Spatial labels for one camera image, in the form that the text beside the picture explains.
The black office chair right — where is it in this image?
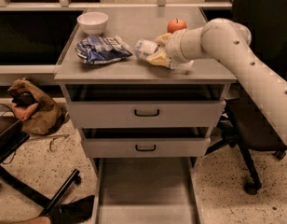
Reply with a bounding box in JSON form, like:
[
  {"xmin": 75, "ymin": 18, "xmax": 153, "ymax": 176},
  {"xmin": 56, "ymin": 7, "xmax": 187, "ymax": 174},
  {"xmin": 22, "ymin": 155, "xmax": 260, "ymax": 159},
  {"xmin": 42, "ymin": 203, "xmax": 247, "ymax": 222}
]
[{"xmin": 205, "ymin": 0, "xmax": 287, "ymax": 196}]

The brown backpack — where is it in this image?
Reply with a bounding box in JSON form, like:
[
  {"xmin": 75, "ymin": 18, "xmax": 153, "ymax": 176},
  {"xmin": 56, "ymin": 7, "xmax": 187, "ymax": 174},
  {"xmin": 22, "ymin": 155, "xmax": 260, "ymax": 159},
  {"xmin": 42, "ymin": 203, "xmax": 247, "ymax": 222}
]
[{"xmin": 7, "ymin": 78, "xmax": 65, "ymax": 135}]

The black top drawer handle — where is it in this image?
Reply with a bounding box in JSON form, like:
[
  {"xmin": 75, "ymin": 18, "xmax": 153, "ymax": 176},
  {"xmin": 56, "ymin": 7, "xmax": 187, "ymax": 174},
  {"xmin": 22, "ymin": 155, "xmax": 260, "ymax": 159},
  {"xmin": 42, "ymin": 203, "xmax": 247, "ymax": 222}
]
[{"xmin": 133, "ymin": 109, "xmax": 160, "ymax": 118}]

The red apple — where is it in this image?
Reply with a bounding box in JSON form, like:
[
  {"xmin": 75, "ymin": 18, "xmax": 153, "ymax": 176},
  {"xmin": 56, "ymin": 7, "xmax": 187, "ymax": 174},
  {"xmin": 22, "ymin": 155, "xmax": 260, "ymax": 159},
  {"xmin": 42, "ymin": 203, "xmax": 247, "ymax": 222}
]
[{"xmin": 167, "ymin": 18, "xmax": 187, "ymax": 34}]

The black sock foot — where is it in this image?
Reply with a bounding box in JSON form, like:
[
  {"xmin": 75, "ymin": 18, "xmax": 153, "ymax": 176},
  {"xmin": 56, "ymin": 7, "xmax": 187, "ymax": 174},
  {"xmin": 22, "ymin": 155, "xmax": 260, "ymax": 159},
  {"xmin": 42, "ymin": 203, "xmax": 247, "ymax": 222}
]
[{"xmin": 47, "ymin": 195, "xmax": 95, "ymax": 224}]

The black middle drawer handle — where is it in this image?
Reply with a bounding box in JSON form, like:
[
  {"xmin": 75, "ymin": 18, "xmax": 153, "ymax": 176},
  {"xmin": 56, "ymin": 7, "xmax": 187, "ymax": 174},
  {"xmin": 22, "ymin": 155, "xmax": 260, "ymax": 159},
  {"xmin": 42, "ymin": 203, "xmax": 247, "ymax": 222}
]
[{"xmin": 135, "ymin": 145, "xmax": 157, "ymax": 152}]

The white ceramic bowl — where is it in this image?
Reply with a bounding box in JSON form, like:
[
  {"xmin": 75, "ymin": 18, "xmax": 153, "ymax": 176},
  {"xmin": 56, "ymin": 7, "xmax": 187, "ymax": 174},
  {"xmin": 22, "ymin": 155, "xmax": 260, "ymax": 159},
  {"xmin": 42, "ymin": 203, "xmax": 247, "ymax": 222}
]
[{"xmin": 77, "ymin": 12, "xmax": 108, "ymax": 35}]

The middle drawer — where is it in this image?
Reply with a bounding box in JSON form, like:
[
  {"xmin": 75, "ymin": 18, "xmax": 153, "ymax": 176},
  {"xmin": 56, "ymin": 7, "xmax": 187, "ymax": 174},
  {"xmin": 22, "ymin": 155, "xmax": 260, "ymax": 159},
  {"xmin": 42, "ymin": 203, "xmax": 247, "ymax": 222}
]
[{"xmin": 82, "ymin": 127, "xmax": 211, "ymax": 158}]

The black drawer handle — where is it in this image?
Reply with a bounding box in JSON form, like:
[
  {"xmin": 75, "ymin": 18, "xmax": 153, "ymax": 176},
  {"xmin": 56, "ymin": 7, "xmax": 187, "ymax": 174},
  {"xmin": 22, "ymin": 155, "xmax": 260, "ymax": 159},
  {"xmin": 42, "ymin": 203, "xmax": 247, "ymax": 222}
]
[
  {"xmin": 133, "ymin": 109, "xmax": 160, "ymax": 118},
  {"xmin": 135, "ymin": 145, "xmax": 157, "ymax": 152}
]

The grey drawer cabinet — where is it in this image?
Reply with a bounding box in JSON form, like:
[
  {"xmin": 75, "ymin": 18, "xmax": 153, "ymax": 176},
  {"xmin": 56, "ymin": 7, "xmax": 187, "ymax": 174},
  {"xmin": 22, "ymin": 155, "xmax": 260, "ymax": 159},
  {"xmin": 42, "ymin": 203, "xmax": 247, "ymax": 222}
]
[{"xmin": 53, "ymin": 6, "xmax": 239, "ymax": 166}]

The drawer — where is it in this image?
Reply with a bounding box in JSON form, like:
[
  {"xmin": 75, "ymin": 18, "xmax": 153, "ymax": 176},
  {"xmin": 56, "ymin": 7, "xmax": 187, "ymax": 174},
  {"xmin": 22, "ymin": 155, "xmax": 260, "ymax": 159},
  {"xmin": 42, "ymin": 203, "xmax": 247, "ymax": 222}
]
[
  {"xmin": 82, "ymin": 127, "xmax": 211, "ymax": 158},
  {"xmin": 66, "ymin": 96, "xmax": 226, "ymax": 128},
  {"xmin": 90, "ymin": 158, "xmax": 201, "ymax": 224}
]

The top drawer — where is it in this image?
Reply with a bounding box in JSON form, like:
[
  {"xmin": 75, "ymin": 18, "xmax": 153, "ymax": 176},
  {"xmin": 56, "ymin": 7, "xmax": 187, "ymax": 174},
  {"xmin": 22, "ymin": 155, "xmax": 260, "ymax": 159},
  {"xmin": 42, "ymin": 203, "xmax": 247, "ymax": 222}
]
[{"xmin": 66, "ymin": 96, "xmax": 226, "ymax": 128}]

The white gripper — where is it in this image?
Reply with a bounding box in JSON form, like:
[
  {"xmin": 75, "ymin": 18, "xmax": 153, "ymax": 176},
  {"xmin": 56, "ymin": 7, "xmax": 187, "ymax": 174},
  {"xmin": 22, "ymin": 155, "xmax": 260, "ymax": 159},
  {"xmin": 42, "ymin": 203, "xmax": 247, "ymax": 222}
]
[{"xmin": 146, "ymin": 29, "xmax": 189, "ymax": 67}]

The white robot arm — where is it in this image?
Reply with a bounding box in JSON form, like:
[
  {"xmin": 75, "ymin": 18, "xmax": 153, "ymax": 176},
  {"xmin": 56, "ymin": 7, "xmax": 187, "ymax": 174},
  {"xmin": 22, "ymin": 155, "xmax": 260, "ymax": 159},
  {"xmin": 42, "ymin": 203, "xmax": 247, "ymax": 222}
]
[{"xmin": 147, "ymin": 19, "xmax": 287, "ymax": 145}]

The blue chip bag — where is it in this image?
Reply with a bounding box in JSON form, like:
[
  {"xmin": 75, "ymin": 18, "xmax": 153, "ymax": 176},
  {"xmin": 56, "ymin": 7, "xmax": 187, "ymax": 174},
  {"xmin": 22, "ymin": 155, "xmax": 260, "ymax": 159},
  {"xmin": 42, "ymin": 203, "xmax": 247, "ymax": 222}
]
[{"xmin": 75, "ymin": 35, "xmax": 132, "ymax": 65}]

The black chair left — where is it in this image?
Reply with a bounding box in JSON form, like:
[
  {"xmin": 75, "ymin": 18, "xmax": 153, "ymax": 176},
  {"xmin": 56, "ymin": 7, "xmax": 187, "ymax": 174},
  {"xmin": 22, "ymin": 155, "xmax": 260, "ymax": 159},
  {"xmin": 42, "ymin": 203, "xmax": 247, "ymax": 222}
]
[{"xmin": 0, "ymin": 103, "xmax": 82, "ymax": 217}]

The bottom drawer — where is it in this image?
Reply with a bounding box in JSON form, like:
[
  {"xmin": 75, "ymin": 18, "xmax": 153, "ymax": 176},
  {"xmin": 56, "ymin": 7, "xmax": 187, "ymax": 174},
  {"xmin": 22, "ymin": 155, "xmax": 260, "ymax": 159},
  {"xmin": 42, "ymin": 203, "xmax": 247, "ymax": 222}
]
[{"xmin": 90, "ymin": 158, "xmax": 201, "ymax": 224}]

